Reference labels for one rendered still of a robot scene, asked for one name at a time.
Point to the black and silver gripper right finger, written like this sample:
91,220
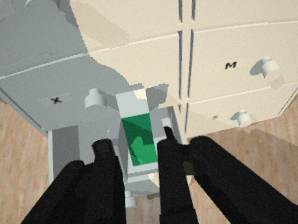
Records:
239,193

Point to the green and white eraser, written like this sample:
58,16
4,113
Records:
134,112

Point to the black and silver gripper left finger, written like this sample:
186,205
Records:
64,200

